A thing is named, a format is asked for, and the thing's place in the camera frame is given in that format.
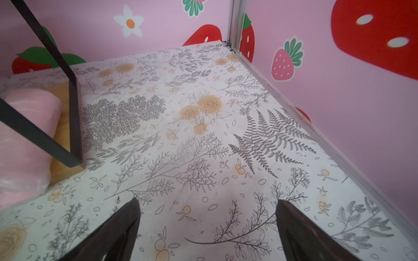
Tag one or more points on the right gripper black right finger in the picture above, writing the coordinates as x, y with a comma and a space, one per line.
303, 240

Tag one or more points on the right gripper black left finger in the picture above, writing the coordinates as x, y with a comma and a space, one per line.
114, 240

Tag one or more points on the pink trash bag roll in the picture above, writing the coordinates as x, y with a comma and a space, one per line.
25, 168

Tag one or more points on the wooden shelf black metal frame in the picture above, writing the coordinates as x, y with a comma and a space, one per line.
42, 141

